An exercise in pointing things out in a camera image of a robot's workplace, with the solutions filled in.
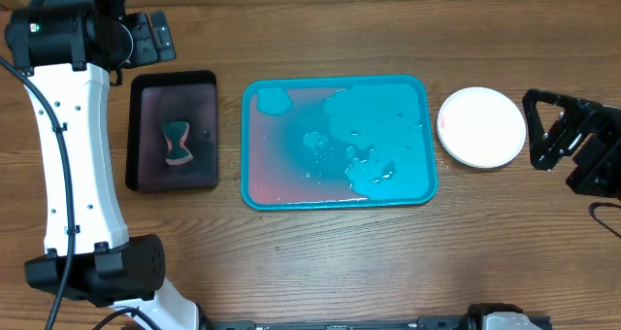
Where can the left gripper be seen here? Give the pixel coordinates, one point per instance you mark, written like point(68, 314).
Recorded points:
point(161, 44)

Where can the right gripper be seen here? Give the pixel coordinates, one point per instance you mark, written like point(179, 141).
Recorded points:
point(574, 122)

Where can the white plate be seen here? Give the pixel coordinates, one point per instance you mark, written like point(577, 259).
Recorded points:
point(481, 127)

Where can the pink green sponge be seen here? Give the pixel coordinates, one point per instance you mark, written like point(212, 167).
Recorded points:
point(175, 134)

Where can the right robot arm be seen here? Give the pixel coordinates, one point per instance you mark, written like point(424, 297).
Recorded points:
point(589, 134)

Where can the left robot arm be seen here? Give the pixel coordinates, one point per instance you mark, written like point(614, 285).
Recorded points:
point(68, 55)

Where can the black rectangular tray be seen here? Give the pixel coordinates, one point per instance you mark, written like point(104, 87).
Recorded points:
point(160, 98)

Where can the teal plastic tray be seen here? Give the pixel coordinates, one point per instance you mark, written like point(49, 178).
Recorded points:
point(337, 143)

